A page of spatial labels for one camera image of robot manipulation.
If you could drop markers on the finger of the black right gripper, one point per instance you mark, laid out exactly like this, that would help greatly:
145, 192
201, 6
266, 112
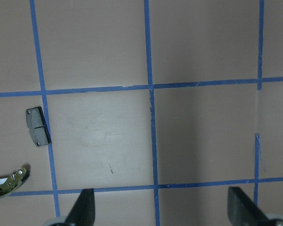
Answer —
242, 211

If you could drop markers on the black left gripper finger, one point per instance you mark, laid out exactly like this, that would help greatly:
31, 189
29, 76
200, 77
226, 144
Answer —
83, 211

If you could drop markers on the olive green brake shoe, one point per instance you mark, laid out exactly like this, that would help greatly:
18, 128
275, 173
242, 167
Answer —
12, 182

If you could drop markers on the dark grey brake pad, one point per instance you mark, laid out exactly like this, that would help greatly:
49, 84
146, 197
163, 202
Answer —
37, 126

